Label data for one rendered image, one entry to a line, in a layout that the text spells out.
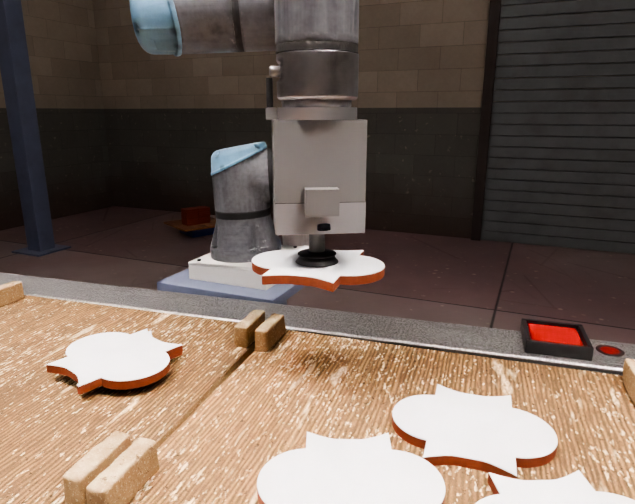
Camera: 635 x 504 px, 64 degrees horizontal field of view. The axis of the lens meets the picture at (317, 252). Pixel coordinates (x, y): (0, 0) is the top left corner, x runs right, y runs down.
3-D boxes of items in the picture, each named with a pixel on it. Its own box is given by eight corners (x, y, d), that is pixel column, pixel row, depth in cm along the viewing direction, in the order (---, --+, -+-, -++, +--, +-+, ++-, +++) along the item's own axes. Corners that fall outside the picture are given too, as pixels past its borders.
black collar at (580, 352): (520, 329, 71) (521, 317, 70) (580, 335, 69) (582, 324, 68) (524, 353, 64) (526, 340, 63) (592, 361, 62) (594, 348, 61)
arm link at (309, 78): (366, 50, 43) (269, 49, 42) (365, 107, 44) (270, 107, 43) (350, 59, 50) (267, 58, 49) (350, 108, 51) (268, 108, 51)
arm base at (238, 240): (229, 244, 119) (225, 202, 117) (290, 246, 115) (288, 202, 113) (198, 261, 105) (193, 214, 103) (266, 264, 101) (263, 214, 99)
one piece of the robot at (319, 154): (265, 72, 41) (270, 269, 45) (376, 73, 41) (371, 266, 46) (264, 80, 50) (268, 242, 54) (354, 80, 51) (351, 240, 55)
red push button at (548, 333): (526, 332, 70) (527, 322, 69) (575, 337, 68) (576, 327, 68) (530, 351, 64) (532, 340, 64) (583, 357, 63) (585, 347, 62)
